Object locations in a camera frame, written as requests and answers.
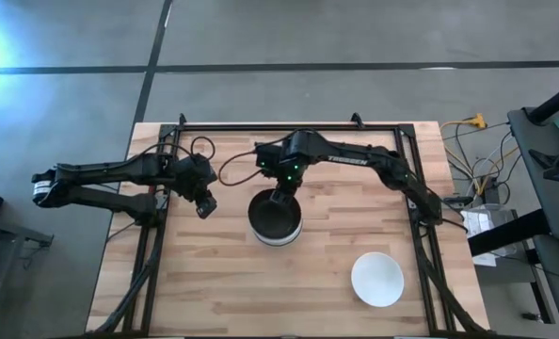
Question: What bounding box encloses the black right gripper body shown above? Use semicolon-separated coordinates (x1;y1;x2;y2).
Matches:
255;143;304;189

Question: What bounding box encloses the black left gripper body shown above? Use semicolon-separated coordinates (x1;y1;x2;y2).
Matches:
173;153;218;200

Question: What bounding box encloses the black bowl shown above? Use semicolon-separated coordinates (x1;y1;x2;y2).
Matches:
248;187;303;240

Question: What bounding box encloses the white ceramic bowl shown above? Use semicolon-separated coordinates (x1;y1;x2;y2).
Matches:
350;251;406;309
250;220;304;248

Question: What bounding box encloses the white paper sheet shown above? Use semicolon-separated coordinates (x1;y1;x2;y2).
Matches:
460;204;519;267

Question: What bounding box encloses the black cart beam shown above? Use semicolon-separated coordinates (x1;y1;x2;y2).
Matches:
467;209;551;258

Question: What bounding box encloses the grey cart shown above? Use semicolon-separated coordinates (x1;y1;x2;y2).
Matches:
507;106;559;339

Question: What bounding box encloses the black pole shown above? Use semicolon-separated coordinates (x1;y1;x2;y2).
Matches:
527;77;559;126

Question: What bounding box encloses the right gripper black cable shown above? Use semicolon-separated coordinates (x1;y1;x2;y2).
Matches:
217;149;264;187

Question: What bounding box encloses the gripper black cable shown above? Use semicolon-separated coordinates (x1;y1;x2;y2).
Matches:
217;149;264;187
137;135;216;161

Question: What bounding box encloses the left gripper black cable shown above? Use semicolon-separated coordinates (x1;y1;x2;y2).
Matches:
137;135;216;161

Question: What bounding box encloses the black aluminium frame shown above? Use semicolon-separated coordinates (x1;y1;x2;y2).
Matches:
88;112;490;338

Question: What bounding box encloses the black floor cable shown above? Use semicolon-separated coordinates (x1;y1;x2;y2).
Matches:
441;121;525;203

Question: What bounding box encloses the yellow cable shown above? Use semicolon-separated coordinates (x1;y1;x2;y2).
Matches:
439;120;476;164

